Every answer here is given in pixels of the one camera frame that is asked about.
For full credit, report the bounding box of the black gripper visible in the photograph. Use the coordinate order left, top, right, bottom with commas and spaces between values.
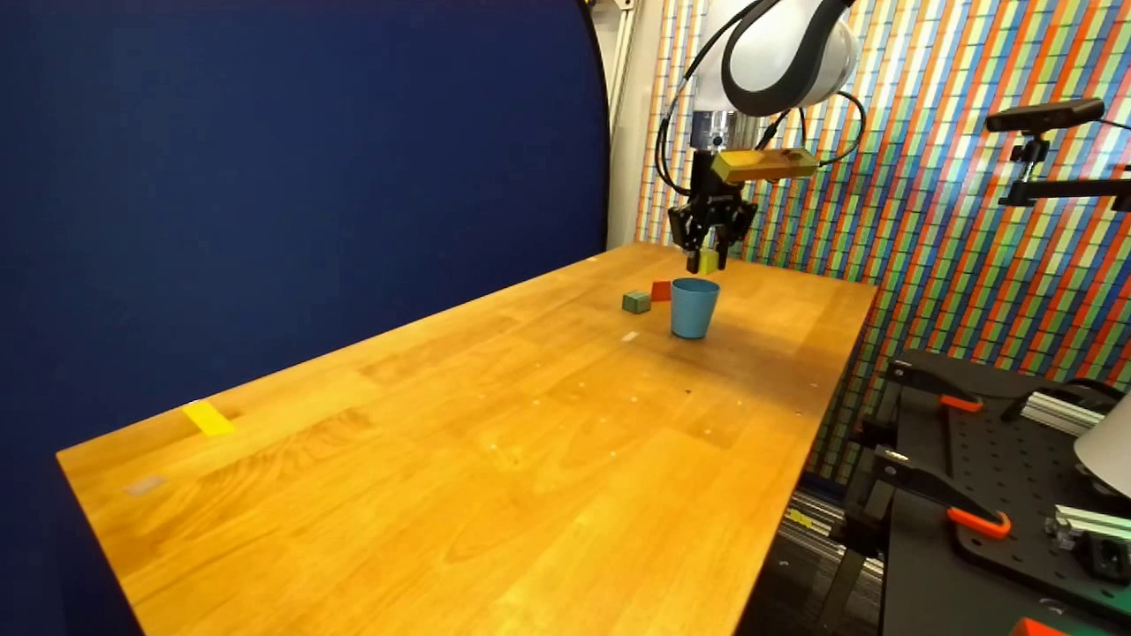
666, 144, 760, 277

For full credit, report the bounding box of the blue plastic cup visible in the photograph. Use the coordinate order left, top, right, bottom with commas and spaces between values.
668, 277, 726, 347

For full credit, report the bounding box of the white pillar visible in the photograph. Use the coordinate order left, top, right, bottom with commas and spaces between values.
587, 0, 666, 255

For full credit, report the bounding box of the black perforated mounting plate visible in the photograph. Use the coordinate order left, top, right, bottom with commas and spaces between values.
878, 350, 1131, 636

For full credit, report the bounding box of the white cone-shaped object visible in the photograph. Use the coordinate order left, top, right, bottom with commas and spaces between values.
1070, 387, 1131, 503

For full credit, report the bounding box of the blue fabric backdrop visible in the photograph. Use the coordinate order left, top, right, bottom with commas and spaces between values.
0, 0, 616, 636

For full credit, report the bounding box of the yellow tape strip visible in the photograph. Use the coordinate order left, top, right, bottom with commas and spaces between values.
180, 399, 240, 440

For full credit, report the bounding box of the yellow wrist camera box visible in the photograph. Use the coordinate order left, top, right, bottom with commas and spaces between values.
709, 144, 820, 188

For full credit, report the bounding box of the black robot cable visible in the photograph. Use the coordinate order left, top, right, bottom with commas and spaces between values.
653, 0, 868, 215

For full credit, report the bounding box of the multicoloured patterned wall panel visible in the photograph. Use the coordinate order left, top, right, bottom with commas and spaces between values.
631, 0, 1131, 489

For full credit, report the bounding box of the orange-handled clamp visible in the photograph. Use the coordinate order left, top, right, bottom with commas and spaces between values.
885, 358, 990, 420
867, 444, 1017, 545

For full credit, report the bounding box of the black camera on stand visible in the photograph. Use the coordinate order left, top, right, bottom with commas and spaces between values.
984, 96, 1131, 213

